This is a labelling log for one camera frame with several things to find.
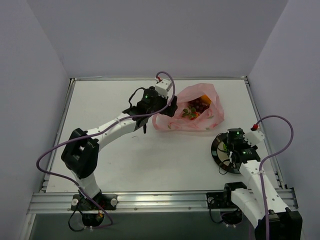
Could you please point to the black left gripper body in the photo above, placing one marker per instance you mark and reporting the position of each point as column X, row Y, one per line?
column 169, row 106

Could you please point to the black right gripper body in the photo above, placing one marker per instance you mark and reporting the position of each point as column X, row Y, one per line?
column 230, row 153

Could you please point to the fake strawberry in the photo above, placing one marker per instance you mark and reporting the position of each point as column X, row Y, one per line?
column 190, row 113

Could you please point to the pink floral plastic bag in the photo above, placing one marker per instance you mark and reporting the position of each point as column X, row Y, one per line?
column 207, row 120

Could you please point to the green fake fruit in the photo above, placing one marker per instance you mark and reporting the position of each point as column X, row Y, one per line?
column 224, row 148

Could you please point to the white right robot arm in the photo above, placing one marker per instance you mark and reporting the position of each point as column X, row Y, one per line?
column 256, row 197

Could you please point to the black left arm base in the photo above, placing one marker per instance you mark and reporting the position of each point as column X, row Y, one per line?
column 93, row 211

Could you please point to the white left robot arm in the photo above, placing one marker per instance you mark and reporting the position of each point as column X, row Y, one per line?
column 81, row 156

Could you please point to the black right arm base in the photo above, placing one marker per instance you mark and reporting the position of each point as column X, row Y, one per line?
column 222, row 200

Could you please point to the dark red fake grapes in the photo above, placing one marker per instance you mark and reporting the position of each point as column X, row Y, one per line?
column 198, row 106

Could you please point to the orange fake fruit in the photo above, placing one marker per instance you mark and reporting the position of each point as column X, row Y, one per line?
column 205, row 99

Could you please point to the dark rimmed beige plate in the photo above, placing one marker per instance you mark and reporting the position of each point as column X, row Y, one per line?
column 221, row 158

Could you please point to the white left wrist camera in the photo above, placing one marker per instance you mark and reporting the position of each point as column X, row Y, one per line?
column 162, row 87

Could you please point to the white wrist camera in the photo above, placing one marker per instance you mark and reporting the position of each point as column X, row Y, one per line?
column 255, row 136
column 162, row 87

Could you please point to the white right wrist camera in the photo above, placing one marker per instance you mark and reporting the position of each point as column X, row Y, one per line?
column 255, row 136

